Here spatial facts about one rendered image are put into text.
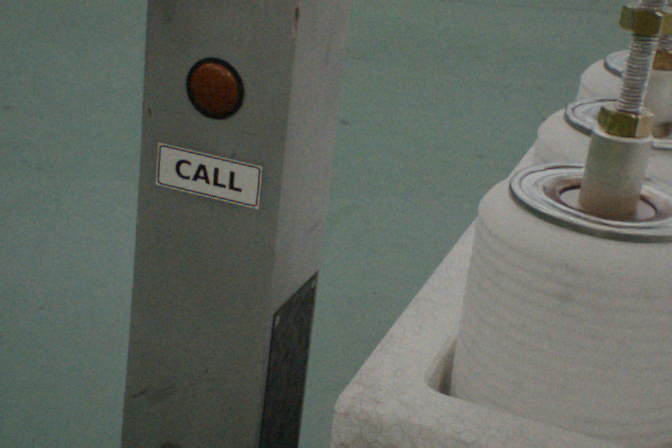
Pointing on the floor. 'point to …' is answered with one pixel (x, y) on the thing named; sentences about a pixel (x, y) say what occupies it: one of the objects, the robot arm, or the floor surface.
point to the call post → (231, 221)
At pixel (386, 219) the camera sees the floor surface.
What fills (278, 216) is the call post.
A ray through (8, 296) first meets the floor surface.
